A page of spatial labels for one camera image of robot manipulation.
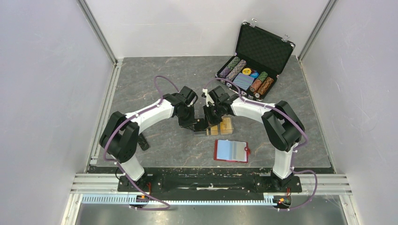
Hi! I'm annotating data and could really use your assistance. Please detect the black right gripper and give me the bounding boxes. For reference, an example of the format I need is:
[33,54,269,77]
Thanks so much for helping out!
[203,104,223,130]

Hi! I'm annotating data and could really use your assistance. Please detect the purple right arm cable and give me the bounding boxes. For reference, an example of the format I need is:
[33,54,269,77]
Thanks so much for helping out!
[203,77,318,212]

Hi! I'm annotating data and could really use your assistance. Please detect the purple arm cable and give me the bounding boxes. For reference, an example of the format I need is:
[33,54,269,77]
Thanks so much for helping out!
[203,77,318,212]
[103,75,180,212]

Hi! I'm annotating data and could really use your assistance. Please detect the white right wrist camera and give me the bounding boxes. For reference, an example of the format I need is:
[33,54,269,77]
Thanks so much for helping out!
[201,89,214,106]

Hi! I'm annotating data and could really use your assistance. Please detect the black VIP card stack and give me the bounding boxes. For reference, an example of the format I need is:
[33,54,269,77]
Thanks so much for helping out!
[193,118,209,132]

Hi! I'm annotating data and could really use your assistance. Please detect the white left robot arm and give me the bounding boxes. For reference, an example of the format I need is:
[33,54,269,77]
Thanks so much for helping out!
[99,86,198,191]

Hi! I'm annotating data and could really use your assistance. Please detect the gold card stack middle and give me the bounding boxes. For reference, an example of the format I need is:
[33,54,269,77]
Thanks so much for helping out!
[207,125,219,136]

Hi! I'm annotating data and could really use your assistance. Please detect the gold VIP card stack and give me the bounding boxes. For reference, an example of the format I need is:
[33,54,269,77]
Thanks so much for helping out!
[220,117,233,135]

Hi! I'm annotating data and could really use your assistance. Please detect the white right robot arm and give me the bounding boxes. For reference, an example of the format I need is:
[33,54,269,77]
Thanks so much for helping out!
[202,86,308,191]

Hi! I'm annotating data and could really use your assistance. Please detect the yellow dealer button chip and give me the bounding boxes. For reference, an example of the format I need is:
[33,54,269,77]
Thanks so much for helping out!
[242,67,252,75]

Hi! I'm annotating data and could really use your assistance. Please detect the clear acrylic card tray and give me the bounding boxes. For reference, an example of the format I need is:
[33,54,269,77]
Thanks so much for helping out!
[193,117,234,136]

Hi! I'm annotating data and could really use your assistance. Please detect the blue playing card deck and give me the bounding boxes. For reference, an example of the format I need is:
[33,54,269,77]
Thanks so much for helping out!
[233,73,255,90]

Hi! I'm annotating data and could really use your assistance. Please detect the black poker chip case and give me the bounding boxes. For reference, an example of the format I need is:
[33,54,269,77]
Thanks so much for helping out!
[215,19,296,101]

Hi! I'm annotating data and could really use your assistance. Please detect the red leather card holder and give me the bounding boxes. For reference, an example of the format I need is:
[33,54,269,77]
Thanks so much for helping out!
[214,139,251,163]

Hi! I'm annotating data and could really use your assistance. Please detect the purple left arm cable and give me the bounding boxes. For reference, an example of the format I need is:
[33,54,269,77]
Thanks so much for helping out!
[103,75,180,212]

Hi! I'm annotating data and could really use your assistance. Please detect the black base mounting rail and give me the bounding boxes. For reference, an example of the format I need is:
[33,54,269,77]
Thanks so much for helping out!
[87,166,335,201]

